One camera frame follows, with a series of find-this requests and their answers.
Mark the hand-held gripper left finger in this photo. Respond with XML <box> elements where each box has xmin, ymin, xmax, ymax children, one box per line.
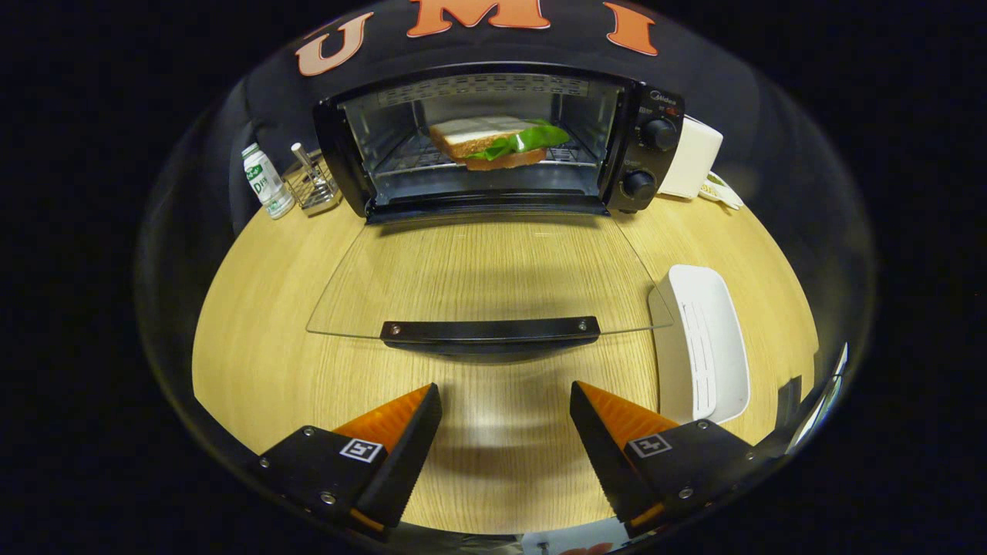
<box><xmin>258</xmin><ymin>382</ymin><xmax>443</xmax><ymax>538</ymax></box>

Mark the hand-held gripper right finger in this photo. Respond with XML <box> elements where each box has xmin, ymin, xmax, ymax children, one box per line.
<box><xmin>569</xmin><ymin>380</ymin><xmax>761</xmax><ymax>540</ymax></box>

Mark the black toaster oven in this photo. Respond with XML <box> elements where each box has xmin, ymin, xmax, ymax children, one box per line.
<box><xmin>305</xmin><ymin>62</ymin><xmax>686</xmax><ymax>364</ymax></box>

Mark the sandwich with green lettuce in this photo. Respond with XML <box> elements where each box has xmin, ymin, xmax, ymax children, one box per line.
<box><xmin>427</xmin><ymin>116</ymin><xmax>572</xmax><ymax>173</ymax></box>

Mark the white bread toaster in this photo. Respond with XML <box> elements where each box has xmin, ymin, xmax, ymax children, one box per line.
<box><xmin>657</xmin><ymin>115</ymin><xmax>725</xmax><ymax>200</ymax></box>

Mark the white rectangular plate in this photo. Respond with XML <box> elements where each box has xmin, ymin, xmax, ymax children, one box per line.
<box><xmin>647</xmin><ymin>264</ymin><xmax>751</xmax><ymax>426</ymax></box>

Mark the white divided dish with beans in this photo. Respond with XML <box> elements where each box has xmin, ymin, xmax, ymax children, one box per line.
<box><xmin>697</xmin><ymin>170</ymin><xmax>746</xmax><ymax>211</ymax></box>

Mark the white bottle with green label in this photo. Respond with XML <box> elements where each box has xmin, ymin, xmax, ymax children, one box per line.
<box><xmin>241</xmin><ymin>142</ymin><xmax>296</xmax><ymax>221</ymax></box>

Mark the metal wire holder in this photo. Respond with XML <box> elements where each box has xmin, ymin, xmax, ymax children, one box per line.
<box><xmin>281</xmin><ymin>142</ymin><xmax>343</xmax><ymax>217</ymax></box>

